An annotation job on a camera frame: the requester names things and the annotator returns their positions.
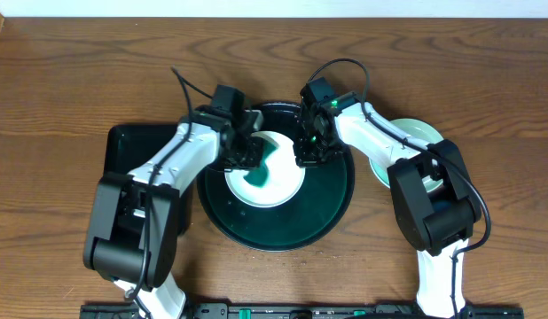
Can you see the rectangular black tray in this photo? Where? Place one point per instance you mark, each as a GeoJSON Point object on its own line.
{"type": "Point", "coordinates": [129, 146]}

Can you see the green sponge cloth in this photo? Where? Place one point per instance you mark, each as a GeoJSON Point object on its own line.
{"type": "Point", "coordinates": [259, 176]}

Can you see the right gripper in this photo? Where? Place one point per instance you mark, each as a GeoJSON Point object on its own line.
{"type": "Point", "coordinates": [305, 159]}

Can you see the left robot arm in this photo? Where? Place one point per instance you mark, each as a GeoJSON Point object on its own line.
{"type": "Point", "coordinates": [132, 235]}

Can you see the round black tray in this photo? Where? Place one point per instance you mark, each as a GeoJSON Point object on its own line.
{"type": "Point", "coordinates": [304, 218]}

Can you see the white plate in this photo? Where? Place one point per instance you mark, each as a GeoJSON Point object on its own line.
{"type": "Point", "coordinates": [285, 178]}

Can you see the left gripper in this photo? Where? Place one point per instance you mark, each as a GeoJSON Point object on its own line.
{"type": "Point", "coordinates": [246, 155]}

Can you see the mint green plate front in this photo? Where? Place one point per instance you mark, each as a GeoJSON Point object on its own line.
{"type": "Point", "coordinates": [421, 130]}

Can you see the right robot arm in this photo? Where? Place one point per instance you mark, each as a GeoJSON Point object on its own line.
{"type": "Point", "coordinates": [435, 203]}

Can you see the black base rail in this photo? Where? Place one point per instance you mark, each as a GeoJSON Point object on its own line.
{"type": "Point", "coordinates": [224, 311]}

